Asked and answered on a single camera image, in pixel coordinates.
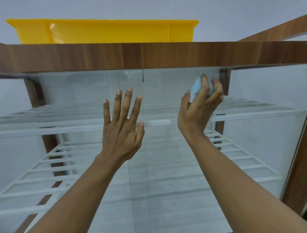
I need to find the person's left hand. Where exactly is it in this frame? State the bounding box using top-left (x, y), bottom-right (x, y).
top-left (95, 87), bottom-right (145, 168)

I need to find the yellow plastic tray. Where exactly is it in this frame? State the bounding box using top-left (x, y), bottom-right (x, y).
top-left (6, 19), bottom-right (200, 45)

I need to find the person's right hand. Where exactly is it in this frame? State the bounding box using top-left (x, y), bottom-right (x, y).
top-left (177, 73), bottom-right (224, 144)

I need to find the wooden framed display cabinet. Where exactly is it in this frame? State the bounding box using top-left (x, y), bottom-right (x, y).
top-left (0, 14), bottom-right (307, 233)

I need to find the light blue cleaning cloth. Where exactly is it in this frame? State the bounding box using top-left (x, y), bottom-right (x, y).
top-left (189, 76), bottom-right (215, 102)

